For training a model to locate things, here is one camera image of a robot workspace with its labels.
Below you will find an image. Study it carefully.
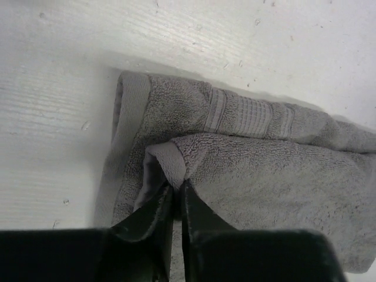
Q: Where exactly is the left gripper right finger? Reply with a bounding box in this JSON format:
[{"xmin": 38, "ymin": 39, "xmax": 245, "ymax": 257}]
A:
[{"xmin": 180, "ymin": 180, "xmax": 236, "ymax": 281}]

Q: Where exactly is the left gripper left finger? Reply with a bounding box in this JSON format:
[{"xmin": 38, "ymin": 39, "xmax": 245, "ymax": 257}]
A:
[{"xmin": 110, "ymin": 183, "xmax": 174, "ymax": 281}]

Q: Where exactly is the grey towel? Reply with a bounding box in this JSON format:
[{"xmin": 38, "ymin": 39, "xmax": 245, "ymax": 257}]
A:
[{"xmin": 94, "ymin": 71, "xmax": 375, "ymax": 274}]

